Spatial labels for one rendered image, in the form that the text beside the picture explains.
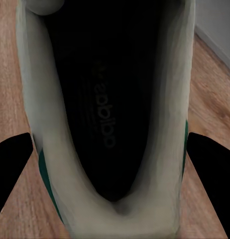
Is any gym shoe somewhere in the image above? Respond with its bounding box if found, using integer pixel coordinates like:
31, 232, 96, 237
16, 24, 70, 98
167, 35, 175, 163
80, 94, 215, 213
15, 0, 196, 239

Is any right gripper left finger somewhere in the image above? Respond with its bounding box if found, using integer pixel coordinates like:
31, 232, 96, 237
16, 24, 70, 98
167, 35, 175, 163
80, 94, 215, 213
0, 132, 33, 212

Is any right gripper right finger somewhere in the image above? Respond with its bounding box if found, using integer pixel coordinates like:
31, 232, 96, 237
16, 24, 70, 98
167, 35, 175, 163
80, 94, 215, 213
186, 132, 230, 239

